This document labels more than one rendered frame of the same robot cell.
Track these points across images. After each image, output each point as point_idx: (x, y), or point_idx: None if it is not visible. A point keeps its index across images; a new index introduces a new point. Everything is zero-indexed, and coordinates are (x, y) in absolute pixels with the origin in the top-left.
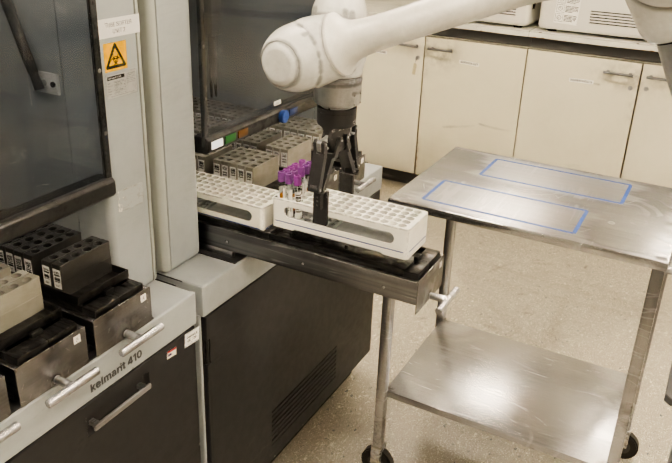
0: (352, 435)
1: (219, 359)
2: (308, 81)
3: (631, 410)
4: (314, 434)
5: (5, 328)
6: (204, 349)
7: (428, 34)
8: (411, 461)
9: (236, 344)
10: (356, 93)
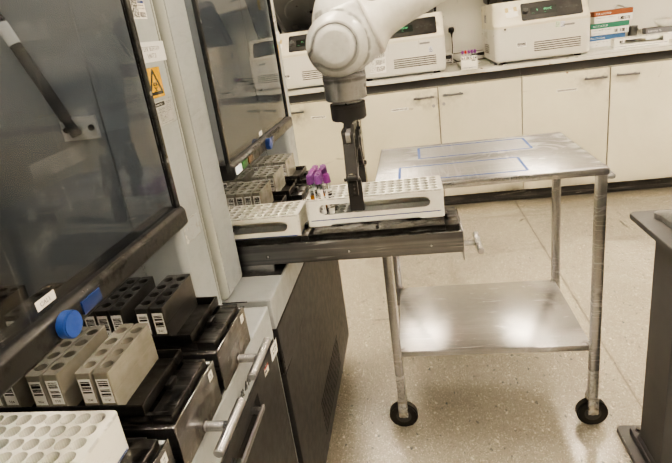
0: (368, 403)
1: (290, 366)
2: (362, 58)
3: (602, 291)
4: (339, 415)
5: (133, 390)
6: (279, 360)
7: (445, 0)
8: (424, 404)
9: (295, 349)
10: (365, 84)
